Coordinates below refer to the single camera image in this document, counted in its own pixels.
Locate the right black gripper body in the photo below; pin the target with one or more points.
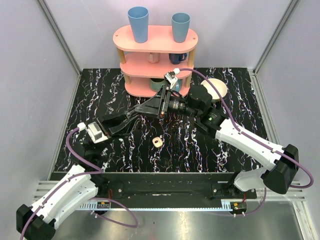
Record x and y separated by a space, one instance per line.
173 104

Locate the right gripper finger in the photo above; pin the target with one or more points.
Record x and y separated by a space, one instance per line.
155 102
147 110

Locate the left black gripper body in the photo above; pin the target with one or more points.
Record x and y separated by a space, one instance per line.
104 127

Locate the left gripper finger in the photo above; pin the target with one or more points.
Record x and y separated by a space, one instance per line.
111 121
121 130

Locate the cream earbud charging case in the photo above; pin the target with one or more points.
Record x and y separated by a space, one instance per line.
157 142

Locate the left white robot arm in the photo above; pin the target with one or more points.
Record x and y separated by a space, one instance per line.
83 183

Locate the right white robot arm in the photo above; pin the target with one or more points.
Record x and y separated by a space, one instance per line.
276 173

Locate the light blue butterfly mug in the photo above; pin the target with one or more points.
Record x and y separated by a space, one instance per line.
178 85

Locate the green speckled ceramic mug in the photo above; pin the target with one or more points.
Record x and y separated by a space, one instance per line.
156 84

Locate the dark blue ceramic mug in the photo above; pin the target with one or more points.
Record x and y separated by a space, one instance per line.
176 58

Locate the pink three-tier wooden shelf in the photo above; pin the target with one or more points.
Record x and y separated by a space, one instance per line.
136 70

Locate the pink ceramic mug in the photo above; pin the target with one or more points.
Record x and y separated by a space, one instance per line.
153 57

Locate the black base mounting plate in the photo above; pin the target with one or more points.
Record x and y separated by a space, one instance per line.
165 191

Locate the cream bowl with dark rim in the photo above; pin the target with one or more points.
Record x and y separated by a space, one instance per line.
219 85

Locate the small blue plastic cup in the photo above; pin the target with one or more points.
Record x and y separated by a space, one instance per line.
180 23

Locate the large blue plastic cup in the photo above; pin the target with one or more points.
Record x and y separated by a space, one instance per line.
139 21

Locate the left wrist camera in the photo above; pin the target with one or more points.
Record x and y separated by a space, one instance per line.
95 132

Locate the aluminium frame rail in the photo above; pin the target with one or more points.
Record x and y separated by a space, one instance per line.
234 209

